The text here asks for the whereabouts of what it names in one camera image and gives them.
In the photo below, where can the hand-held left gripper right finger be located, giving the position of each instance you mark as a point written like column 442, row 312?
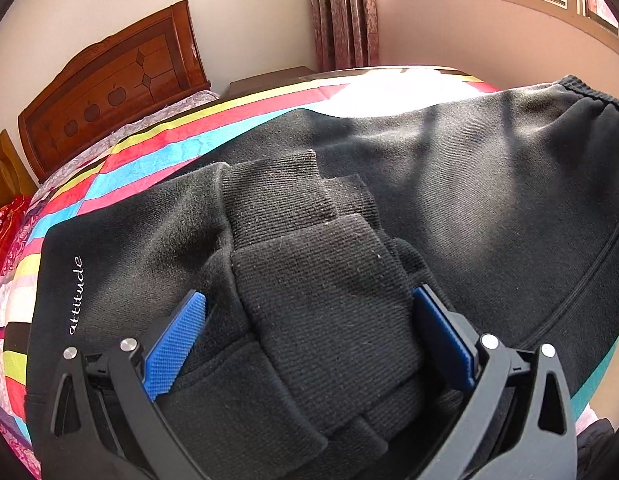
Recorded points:
column 447, row 340

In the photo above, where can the colourful striped blanket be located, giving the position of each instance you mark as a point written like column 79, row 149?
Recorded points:
column 139, row 150

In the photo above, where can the dark cloth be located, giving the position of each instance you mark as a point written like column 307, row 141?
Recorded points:
column 597, row 445

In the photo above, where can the small wooden headboard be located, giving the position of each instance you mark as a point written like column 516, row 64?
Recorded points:
column 7, row 170

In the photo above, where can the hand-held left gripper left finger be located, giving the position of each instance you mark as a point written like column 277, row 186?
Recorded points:
column 174, row 350

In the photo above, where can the pink floral curtain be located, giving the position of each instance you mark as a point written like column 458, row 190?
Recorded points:
column 344, row 10

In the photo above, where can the wooden nightstand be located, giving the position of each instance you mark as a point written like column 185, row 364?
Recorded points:
column 269, row 80

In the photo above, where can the large carved wooden headboard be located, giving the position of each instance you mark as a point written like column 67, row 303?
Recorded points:
column 114, row 75

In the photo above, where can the black sweatshirt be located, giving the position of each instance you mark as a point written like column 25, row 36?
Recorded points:
column 489, row 185

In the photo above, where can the red patterned quilt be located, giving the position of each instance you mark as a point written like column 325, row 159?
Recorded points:
column 2, row 240

